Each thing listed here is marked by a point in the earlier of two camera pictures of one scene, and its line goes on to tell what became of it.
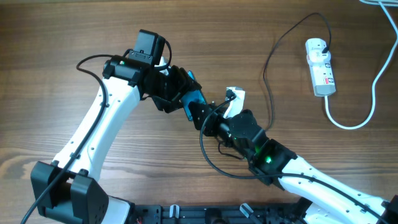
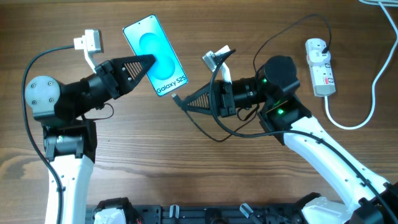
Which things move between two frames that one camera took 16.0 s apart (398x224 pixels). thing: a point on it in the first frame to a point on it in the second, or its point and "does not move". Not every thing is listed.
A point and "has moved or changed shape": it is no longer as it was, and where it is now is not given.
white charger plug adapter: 316,56 does not move
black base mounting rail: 227,213 does not move
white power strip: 321,76 does not move
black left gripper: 173,90 to 109,78
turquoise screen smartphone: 194,96 has moved or changed shape
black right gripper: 204,117 to 226,98
